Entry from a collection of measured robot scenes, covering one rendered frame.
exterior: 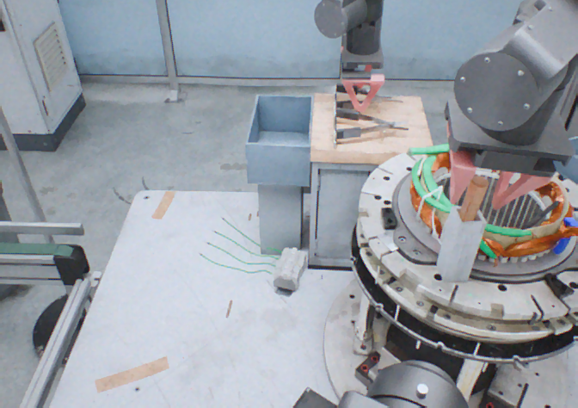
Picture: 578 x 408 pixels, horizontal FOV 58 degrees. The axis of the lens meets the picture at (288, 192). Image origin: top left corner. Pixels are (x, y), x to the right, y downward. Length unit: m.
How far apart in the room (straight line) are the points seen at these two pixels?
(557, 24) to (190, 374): 0.73
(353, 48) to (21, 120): 2.23
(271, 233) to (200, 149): 1.77
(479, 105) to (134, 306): 0.77
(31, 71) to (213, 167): 0.95
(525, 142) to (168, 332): 0.69
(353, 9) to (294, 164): 0.26
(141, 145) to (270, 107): 1.89
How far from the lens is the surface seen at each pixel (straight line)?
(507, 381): 0.88
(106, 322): 1.01
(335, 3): 0.79
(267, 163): 0.88
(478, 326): 0.64
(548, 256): 0.68
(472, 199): 0.55
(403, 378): 0.18
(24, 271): 1.25
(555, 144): 0.50
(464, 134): 0.47
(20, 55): 2.71
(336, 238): 0.98
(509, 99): 0.38
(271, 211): 0.98
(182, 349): 0.94
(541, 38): 0.37
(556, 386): 0.95
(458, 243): 0.58
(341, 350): 0.90
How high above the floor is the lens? 1.54
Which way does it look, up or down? 39 degrees down
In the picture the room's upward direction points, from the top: straight up
